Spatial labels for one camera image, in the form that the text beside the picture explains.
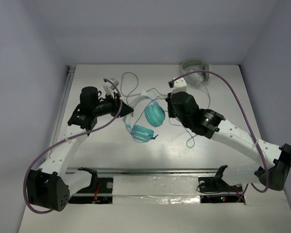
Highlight purple cable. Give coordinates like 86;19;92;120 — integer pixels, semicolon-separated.
23;78;123;214
169;70;270;194

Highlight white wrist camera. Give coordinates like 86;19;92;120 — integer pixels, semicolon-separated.
168;78;187;94
103;78;119;98

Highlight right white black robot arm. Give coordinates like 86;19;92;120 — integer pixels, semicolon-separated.
166;92;291;191

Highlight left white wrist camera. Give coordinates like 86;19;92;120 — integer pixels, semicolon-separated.
103;78;119;98

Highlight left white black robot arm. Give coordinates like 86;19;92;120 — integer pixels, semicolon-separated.
23;86;133;214

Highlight teal cat ear headphones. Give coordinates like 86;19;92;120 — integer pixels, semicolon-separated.
123;90;166;143

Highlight metal base rail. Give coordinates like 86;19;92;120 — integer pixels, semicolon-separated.
69;169;245;204

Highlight white grey headphones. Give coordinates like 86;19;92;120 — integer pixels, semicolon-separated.
180;59;212;86

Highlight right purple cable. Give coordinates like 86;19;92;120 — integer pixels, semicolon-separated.
169;70;270;194

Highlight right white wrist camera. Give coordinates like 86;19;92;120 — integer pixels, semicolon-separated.
168;78;187;94

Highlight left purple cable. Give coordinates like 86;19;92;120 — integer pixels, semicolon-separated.
23;78;123;214

